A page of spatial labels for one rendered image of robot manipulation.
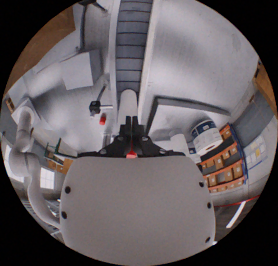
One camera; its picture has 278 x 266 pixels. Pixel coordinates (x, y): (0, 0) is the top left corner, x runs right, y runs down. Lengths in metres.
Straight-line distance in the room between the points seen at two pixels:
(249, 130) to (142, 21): 4.47
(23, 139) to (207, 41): 0.91
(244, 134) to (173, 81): 4.31
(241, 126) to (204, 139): 4.08
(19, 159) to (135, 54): 0.61
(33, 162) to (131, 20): 0.61
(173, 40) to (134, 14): 0.15
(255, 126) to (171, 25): 4.37
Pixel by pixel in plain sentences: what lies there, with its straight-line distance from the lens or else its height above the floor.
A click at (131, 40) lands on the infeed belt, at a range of 0.26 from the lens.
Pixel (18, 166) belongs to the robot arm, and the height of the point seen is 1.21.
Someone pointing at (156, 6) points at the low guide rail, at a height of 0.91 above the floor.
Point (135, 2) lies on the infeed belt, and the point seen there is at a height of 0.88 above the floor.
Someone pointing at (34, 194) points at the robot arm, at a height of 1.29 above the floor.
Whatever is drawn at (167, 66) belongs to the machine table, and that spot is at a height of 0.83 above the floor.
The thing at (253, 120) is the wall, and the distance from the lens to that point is 4.51.
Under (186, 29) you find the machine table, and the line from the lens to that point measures 0.36.
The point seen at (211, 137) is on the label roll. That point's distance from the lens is 0.55.
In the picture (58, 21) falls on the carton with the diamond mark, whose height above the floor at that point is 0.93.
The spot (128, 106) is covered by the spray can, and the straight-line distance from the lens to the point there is 0.23.
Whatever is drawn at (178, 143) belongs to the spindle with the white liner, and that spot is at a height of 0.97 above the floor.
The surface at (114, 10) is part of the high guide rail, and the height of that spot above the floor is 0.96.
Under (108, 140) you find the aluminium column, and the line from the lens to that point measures 0.59.
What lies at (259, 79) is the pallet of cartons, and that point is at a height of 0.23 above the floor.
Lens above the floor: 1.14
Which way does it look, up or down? 35 degrees down
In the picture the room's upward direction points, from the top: 176 degrees clockwise
